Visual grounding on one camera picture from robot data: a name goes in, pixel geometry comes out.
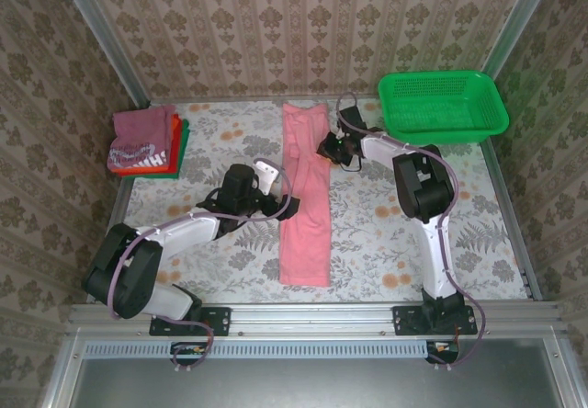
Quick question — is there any pink t-shirt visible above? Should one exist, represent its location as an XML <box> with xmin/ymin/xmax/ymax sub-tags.
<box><xmin>277</xmin><ymin>101</ymin><xmax>333</xmax><ymax>289</ymax></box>

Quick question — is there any green folded t-shirt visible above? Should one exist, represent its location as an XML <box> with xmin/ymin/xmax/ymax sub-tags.
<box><xmin>122</xmin><ymin>119</ymin><xmax>190</xmax><ymax>180</ymax></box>

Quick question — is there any orange folded t-shirt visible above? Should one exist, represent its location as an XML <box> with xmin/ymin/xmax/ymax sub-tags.
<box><xmin>117</xmin><ymin>112</ymin><xmax>183</xmax><ymax>177</ymax></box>

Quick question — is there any floral table cloth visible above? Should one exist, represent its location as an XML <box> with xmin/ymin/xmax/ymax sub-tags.
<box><xmin>103</xmin><ymin>97</ymin><xmax>529</xmax><ymax>306</ymax></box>

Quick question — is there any green plastic basket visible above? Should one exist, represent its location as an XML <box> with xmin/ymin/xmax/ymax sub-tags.
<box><xmin>377</xmin><ymin>71</ymin><xmax>510</xmax><ymax>145</ymax></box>

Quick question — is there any black electronics box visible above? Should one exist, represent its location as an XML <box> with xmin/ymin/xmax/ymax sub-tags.
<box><xmin>170</xmin><ymin>341</ymin><xmax>210</xmax><ymax>366</ymax></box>
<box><xmin>425</xmin><ymin>339</ymin><xmax>460</xmax><ymax>364</ymax></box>

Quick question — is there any grey metal sheet panel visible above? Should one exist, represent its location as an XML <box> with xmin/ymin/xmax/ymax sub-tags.
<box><xmin>40</xmin><ymin>336</ymin><xmax>588</xmax><ymax>408</ymax></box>

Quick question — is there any aluminium mounting rail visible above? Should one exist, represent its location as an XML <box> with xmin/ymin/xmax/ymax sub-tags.
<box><xmin>63</xmin><ymin>300</ymin><xmax>565</xmax><ymax>338</ymax></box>

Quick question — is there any aluminium table side rail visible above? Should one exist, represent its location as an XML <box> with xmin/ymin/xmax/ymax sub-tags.
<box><xmin>480</xmin><ymin>139</ymin><xmax>544</xmax><ymax>301</ymax></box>
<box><xmin>98</xmin><ymin>180</ymin><xmax>137</xmax><ymax>244</ymax></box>

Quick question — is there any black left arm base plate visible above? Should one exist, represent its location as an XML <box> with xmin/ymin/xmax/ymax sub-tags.
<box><xmin>149</xmin><ymin>305</ymin><xmax>232</xmax><ymax>337</ymax></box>

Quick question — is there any white slotted cable duct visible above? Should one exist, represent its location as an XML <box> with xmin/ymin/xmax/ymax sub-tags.
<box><xmin>85</xmin><ymin>339</ymin><xmax>428</xmax><ymax>359</ymax></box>

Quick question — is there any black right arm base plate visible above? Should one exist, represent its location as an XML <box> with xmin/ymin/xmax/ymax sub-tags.
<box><xmin>392</xmin><ymin>305</ymin><xmax>478</xmax><ymax>337</ymax></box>

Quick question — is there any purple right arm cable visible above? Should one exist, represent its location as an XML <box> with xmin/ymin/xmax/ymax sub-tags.
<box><xmin>336</xmin><ymin>91</ymin><xmax>489</xmax><ymax>373</ymax></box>

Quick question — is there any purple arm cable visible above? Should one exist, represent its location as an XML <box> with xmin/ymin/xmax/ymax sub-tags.
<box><xmin>106</xmin><ymin>157</ymin><xmax>291</xmax><ymax>375</ymax></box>
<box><xmin>336</xmin><ymin>91</ymin><xmax>489</xmax><ymax>373</ymax></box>

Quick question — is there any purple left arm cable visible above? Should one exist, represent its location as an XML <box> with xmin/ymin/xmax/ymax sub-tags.
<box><xmin>106</xmin><ymin>157</ymin><xmax>291</xmax><ymax>375</ymax></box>

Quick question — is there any aluminium frame post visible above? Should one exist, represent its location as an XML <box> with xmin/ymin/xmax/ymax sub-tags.
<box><xmin>480</xmin><ymin>0</ymin><xmax>560</xmax><ymax>81</ymax></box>
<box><xmin>51</xmin><ymin>0</ymin><xmax>152</xmax><ymax>109</ymax></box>

